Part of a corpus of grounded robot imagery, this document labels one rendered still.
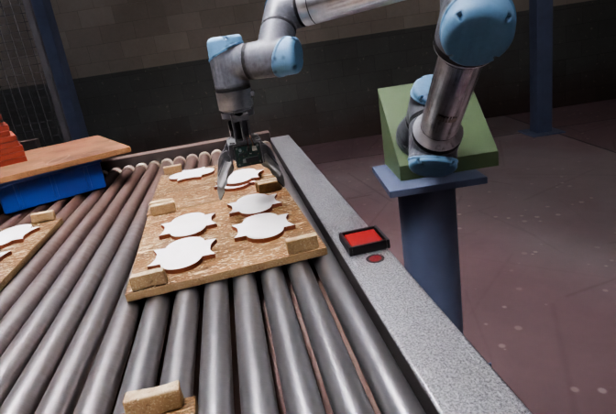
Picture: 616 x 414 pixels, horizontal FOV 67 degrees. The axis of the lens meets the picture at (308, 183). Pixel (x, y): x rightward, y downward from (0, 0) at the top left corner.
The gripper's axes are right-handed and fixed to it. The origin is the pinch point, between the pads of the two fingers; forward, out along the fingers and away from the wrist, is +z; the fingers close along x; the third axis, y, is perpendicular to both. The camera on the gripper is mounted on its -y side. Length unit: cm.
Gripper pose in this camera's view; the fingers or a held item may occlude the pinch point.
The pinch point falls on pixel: (252, 192)
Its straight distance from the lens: 110.6
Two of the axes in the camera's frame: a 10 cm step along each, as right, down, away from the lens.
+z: 1.4, 9.4, 3.2
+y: 2.3, 2.9, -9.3
